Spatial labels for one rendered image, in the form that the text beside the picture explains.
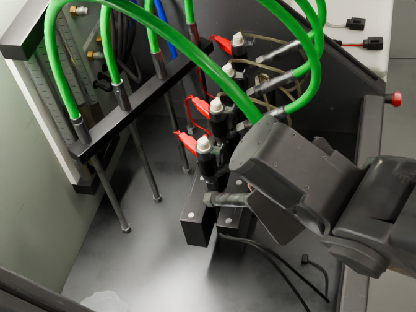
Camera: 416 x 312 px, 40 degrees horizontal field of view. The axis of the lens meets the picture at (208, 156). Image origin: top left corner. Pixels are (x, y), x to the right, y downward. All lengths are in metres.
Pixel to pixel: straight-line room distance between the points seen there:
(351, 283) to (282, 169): 0.49
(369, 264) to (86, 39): 0.77
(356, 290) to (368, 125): 0.33
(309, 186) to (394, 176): 0.06
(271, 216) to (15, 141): 0.47
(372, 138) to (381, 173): 0.65
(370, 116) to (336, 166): 0.66
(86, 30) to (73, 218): 0.35
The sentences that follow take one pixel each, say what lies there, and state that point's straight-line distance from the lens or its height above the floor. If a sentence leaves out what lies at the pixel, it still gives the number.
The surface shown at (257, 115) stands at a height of 1.34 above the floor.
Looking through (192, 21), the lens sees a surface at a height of 1.16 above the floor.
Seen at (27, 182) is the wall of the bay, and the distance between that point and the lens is 0.95.
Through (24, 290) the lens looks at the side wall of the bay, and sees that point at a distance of 0.61.
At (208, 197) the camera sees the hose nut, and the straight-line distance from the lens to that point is 0.77.
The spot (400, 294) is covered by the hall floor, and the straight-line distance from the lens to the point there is 1.98.
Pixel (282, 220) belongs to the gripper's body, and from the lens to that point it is 0.58.
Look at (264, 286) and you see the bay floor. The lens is 1.04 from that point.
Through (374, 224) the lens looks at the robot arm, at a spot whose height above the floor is 1.42.
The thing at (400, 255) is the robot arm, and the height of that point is 1.41.
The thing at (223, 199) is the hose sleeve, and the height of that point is 1.15.
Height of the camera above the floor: 1.76
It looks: 50 degrees down
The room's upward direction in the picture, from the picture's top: 12 degrees counter-clockwise
